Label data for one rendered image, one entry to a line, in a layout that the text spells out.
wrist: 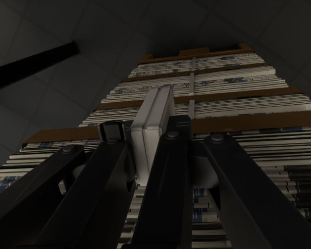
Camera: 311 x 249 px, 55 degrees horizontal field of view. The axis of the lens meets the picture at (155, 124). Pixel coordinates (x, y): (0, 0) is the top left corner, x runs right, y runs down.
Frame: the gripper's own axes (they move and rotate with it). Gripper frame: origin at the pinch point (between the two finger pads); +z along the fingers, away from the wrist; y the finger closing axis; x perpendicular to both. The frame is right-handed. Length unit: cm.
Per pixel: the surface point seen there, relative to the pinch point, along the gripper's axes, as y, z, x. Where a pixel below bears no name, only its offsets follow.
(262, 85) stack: 14.1, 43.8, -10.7
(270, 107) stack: 12.6, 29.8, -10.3
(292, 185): 8.6, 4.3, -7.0
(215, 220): 2.8, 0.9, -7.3
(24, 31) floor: -65, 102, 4
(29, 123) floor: -76, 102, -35
